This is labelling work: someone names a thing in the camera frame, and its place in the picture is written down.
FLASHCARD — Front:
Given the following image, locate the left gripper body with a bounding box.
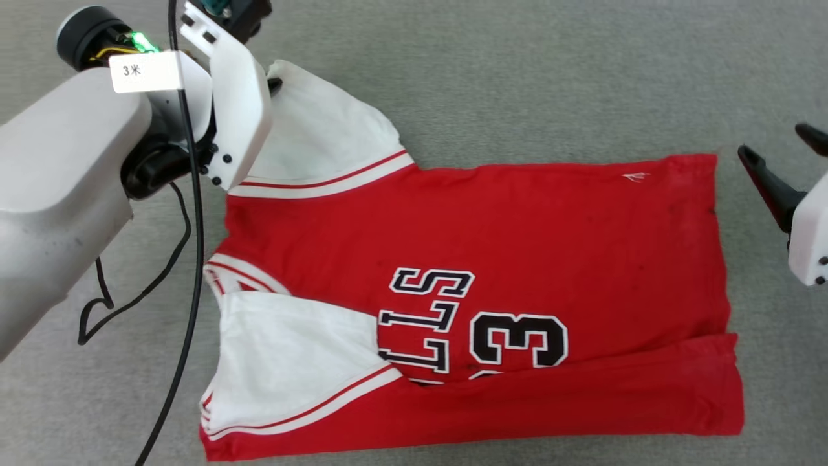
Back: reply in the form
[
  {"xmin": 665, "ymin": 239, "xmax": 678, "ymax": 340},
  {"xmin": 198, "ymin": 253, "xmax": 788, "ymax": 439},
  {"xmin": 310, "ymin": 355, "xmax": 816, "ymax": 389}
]
[{"xmin": 56, "ymin": 2, "xmax": 272, "ymax": 192}]

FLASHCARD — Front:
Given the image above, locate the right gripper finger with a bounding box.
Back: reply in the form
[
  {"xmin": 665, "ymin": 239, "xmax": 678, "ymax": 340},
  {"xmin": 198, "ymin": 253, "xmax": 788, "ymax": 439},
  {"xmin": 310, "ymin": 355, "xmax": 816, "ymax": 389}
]
[
  {"xmin": 794, "ymin": 123, "xmax": 828, "ymax": 158},
  {"xmin": 737, "ymin": 144, "xmax": 809, "ymax": 234}
]

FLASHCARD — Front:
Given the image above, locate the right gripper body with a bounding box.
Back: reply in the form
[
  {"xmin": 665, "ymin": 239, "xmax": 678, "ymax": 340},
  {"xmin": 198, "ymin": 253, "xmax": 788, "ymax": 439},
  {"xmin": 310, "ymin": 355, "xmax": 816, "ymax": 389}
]
[{"xmin": 788, "ymin": 170, "xmax": 828, "ymax": 287}]

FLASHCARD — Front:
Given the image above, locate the red white basketball jersey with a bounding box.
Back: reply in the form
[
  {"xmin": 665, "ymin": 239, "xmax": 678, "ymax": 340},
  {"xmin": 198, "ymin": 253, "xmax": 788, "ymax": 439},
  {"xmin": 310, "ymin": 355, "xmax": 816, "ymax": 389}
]
[{"xmin": 199, "ymin": 60, "xmax": 746, "ymax": 462}]

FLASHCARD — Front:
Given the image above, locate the white left cable label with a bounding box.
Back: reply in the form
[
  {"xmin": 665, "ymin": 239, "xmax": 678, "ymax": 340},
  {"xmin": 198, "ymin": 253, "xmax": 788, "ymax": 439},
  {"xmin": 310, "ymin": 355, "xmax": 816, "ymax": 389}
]
[{"xmin": 109, "ymin": 52, "xmax": 182, "ymax": 93}]

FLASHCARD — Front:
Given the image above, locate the black left camera cable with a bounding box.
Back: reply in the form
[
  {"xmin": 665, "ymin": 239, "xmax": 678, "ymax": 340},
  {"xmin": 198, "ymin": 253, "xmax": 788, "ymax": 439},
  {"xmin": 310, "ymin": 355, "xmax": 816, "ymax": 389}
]
[{"xmin": 135, "ymin": 0, "xmax": 205, "ymax": 466}]

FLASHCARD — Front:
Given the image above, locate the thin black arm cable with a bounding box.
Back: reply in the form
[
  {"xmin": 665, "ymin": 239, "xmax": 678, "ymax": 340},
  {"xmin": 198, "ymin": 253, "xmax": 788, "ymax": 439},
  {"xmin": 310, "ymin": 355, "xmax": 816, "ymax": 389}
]
[{"xmin": 78, "ymin": 181, "xmax": 193, "ymax": 346}]

